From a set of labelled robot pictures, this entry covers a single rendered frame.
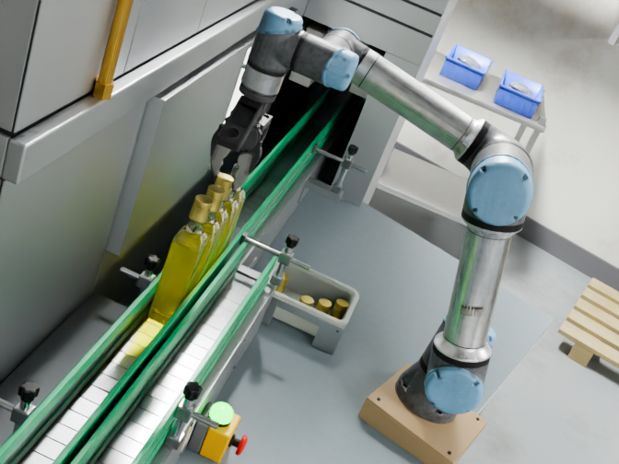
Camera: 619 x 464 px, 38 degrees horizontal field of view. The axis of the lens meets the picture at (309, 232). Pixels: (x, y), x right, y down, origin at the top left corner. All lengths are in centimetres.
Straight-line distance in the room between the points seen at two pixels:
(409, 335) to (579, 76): 280
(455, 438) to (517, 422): 165
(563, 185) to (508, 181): 339
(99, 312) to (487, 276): 75
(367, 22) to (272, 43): 104
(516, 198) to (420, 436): 59
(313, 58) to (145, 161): 36
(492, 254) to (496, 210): 10
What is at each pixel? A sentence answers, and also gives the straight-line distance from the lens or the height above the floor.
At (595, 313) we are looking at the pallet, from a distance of 451.
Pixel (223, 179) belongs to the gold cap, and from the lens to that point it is 178.
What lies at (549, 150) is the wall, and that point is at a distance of 501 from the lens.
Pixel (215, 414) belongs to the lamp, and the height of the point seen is 85.
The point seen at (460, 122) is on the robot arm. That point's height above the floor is 142.
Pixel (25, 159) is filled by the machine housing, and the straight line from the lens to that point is 121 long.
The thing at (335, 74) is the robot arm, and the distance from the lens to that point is 165.
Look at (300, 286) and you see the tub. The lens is 226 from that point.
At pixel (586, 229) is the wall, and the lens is 505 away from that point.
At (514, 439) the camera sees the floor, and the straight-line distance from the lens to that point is 356.
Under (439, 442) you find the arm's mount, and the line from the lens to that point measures 198.
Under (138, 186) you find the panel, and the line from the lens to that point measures 171.
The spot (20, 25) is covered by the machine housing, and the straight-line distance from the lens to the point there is 116.
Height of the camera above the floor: 195
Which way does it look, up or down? 28 degrees down
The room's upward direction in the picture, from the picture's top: 22 degrees clockwise
